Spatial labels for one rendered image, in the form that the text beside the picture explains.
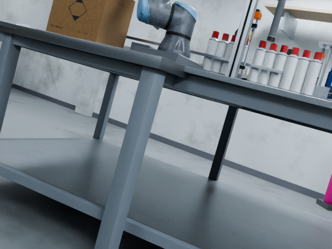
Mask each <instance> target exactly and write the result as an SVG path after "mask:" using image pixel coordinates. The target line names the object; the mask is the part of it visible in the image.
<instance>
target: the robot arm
mask: <svg viewBox="0 0 332 249"><path fill-rule="evenodd" d="M169 1H170V0H139V1H138V5H137V19H138V20H139V21H140V22H143V23H145V24H149V25H152V26H154V28H156V29H157V30H159V28H161V29H164V30H166V34H165V37H164V39H163V40H162V42H161V43H160V45H159V47H158V49H157V50H161V51H167V52H173V53H178V54H180V55H182V56H184V57H186V58H188V59H190V41H191V37H192V33H193V30H194V26H195V24H196V19H197V12H196V10H195V9H194V8H193V7H191V6H190V5H188V4H186V3H183V2H180V1H175V2H174V3H173V4H172V3H170V2H169Z"/></svg>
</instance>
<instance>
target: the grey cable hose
mask: <svg viewBox="0 0 332 249"><path fill-rule="evenodd" d="M285 4H286V0H278V4H277V7H276V11H275V14H274V18H273V21H272V25H271V28H270V32H269V35H268V37H267V41H270V42H274V41H275V36H276V33H277V29H278V26H279V22H280V20H281V16H282V13H283V10H284V6H285Z"/></svg>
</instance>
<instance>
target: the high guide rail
mask: <svg viewBox="0 0 332 249"><path fill-rule="evenodd" d="M126 38H127V39H131V40H135V41H140V42H145V43H149V44H154V45H158V46H159V45H160V43H158V42H154V41H148V40H144V39H139V38H135V37H131V36H126ZM190 53H192V54H197V55H201V56H205V57H210V58H214V59H218V60H223V61H227V62H229V60H230V59H228V58H224V57H219V56H215V55H210V54H206V53H202V52H197V51H193V50H190ZM245 66H249V67H253V68H257V69H262V70H266V71H270V72H274V73H278V74H283V71H280V70H276V69H271V68H267V67H263V66H258V65H254V64H250V63H246V65H245Z"/></svg>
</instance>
